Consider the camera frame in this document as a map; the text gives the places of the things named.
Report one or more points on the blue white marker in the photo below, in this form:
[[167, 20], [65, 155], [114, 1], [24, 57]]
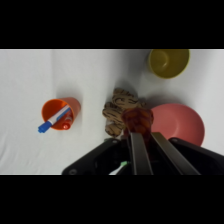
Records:
[[53, 120]]

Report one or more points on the pink bowl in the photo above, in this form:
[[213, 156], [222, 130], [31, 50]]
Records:
[[180, 123]]

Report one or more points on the yellow bowl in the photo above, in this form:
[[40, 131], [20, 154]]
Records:
[[168, 63]]

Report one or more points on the red marker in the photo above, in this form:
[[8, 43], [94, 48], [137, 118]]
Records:
[[66, 123]]

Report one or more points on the green soft block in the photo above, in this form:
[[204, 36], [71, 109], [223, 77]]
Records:
[[124, 164]]

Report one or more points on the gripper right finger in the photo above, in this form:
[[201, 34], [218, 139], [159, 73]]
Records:
[[173, 156]]

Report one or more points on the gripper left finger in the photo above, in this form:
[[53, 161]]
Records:
[[141, 156]]

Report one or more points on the orange plastic cup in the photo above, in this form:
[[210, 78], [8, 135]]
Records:
[[74, 106]]

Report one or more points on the striped tiger plush toy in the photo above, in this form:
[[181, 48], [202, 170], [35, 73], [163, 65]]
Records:
[[118, 106]]

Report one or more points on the red patterned ball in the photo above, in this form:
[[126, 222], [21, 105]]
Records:
[[137, 120]]

